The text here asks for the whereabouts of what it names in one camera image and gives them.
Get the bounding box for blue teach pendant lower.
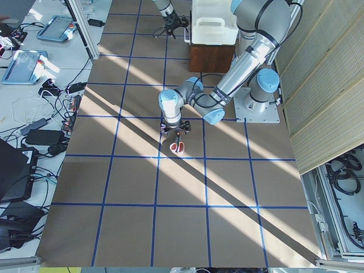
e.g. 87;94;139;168
1;50;48;85

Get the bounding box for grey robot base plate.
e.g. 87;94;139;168
233;88;280;123

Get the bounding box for red grey handled scissors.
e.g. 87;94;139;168
169;132;185;154

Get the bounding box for black power adapter brick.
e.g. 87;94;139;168
25;130;64;146

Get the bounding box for open cable cabinet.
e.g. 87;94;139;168
301;145;363;263

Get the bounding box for blue teach pendant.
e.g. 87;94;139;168
1;50;48;85
36;15;77;42

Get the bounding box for blue teach pendant upper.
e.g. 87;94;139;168
36;15;77;42

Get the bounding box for perforated beige panel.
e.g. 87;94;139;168
275;1;363;174

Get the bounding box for aluminium frame post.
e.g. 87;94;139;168
64;0;100;61

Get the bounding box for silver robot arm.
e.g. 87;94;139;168
152;0;189;39
158;1;291;134

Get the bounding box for black monitor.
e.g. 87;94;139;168
1;140;39;203

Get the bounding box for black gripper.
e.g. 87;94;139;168
160;121;191;143
164;16;189;39

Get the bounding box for brown wooden drawer cabinet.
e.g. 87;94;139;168
189;44;235;73

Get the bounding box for white plastic storage bin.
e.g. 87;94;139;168
191;0;238;46

